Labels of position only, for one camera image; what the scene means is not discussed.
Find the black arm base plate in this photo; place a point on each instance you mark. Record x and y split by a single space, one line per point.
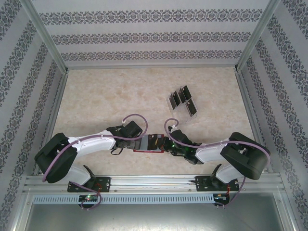
103 184
202 184

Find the metal sheet tray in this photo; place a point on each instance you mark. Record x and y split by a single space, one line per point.
154 219

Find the red card holder wallet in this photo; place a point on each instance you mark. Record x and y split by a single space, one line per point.
149 151

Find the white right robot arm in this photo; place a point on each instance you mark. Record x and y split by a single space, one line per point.
209 151

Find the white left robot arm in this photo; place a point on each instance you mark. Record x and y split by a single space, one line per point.
96 144

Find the black credit card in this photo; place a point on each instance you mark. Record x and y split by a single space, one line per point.
152 143
186 91
192 107
182 95
175 101

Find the aluminium frame post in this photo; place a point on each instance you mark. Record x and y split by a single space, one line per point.
255 36
47 36

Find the aluminium side rail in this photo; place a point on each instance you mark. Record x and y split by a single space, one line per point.
247 108
56 108

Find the small circuit board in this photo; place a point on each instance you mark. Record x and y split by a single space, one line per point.
89 198
221 197

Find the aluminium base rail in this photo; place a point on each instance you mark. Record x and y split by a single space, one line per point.
154 185

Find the clear acrylic card stand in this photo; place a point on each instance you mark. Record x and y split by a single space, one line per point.
183 116

